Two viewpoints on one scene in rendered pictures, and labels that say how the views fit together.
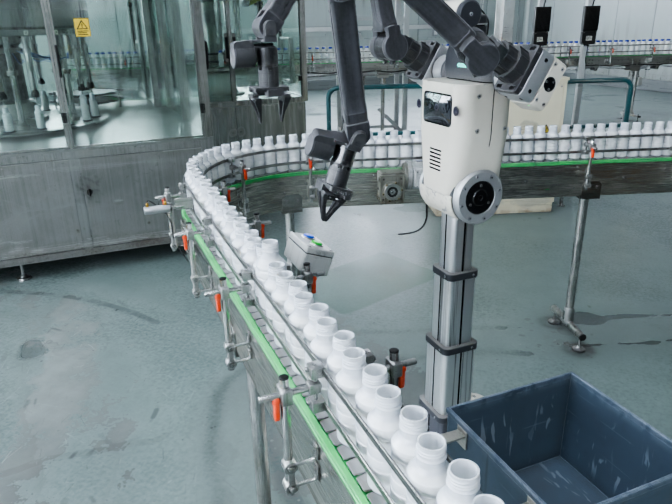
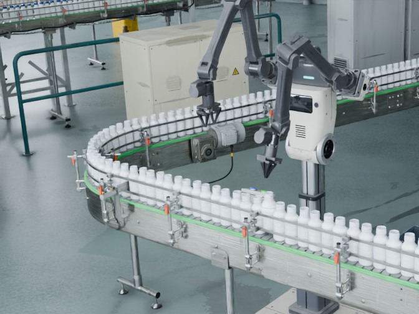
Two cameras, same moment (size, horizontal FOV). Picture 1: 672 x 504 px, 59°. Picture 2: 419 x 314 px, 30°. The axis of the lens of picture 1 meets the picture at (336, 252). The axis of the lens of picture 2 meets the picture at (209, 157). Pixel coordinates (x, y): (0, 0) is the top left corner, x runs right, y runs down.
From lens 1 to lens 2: 233 cm
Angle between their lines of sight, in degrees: 25
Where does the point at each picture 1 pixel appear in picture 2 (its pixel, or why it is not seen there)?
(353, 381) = (370, 235)
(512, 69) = (351, 83)
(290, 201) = not seen: hidden behind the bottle
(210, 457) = not seen: outside the picture
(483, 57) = (341, 81)
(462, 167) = (320, 134)
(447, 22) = (327, 68)
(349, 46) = (288, 86)
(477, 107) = (325, 101)
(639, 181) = (353, 114)
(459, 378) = not seen: hidden behind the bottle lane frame
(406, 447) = (410, 247)
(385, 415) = (396, 240)
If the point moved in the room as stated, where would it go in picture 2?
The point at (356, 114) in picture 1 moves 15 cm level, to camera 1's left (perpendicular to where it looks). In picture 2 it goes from (285, 118) to (256, 124)
